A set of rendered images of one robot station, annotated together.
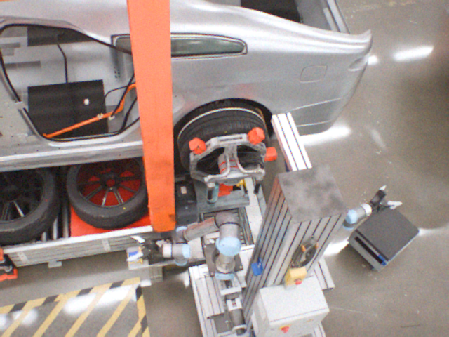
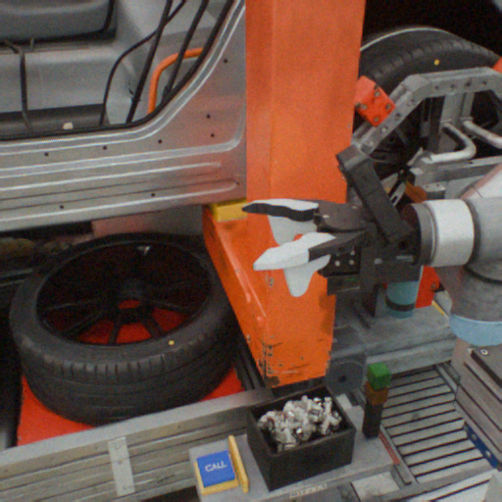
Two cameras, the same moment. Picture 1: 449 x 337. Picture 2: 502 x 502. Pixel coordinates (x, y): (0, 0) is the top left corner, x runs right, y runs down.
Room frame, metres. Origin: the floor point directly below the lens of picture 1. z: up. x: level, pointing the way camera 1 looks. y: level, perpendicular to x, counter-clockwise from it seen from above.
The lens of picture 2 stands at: (0.55, 0.45, 1.57)
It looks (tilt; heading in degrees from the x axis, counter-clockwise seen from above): 33 degrees down; 0
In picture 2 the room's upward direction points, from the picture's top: straight up
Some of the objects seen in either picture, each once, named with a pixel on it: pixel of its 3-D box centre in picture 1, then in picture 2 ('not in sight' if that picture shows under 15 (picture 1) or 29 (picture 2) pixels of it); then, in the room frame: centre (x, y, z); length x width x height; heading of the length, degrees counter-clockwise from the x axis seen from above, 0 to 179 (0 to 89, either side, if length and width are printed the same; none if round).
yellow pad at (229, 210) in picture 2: not in sight; (232, 201); (2.10, 0.53, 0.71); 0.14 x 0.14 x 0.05; 18
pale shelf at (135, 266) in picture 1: (157, 254); (289, 459); (1.38, 0.38, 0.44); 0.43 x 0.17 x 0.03; 108
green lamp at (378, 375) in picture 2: not in sight; (378, 375); (1.44, 0.19, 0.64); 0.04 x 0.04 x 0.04; 18
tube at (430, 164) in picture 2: (219, 163); (439, 130); (1.85, 0.03, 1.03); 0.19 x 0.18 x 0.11; 18
